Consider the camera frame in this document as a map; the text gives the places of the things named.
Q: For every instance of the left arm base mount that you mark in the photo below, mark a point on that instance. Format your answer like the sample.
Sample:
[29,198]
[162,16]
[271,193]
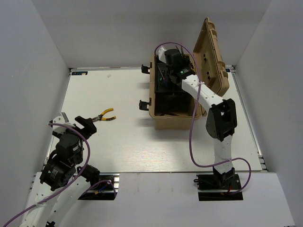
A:
[105,190]

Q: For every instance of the black front toolbox latch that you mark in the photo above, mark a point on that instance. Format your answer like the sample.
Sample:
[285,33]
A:
[144,106]

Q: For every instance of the black toolbox tray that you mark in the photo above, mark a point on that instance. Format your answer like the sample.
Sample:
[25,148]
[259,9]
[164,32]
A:
[175,78]

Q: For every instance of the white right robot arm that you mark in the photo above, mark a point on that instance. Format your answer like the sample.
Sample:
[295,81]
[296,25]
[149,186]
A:
[221,114]

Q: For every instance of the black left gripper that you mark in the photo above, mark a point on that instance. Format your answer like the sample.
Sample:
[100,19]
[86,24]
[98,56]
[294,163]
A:
[89,127]

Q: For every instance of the brown hex key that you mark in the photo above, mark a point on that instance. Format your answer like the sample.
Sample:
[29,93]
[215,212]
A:
[168,113]

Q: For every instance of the blue label sticker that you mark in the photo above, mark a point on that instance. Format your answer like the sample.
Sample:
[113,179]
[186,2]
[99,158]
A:
[80,73]

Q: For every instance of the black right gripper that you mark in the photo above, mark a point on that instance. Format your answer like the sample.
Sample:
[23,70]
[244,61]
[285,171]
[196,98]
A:
[185,61]

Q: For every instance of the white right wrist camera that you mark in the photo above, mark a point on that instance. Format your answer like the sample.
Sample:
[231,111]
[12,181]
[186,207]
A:
[161,54]

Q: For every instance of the large yellow handled pliers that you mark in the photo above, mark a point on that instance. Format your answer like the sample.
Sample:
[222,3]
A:
[182,50]

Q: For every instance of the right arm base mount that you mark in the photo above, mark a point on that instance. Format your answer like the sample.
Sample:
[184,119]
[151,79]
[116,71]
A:
[211,189]

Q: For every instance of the tan plastic toolbox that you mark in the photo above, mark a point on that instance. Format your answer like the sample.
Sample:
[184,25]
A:
[207,58]

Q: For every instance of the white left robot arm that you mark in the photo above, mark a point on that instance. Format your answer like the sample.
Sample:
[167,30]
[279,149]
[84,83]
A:
[65,174]

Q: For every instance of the black toolbox latch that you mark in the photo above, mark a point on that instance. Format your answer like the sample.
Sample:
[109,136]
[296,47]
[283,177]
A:
[144,106]
[145,69]

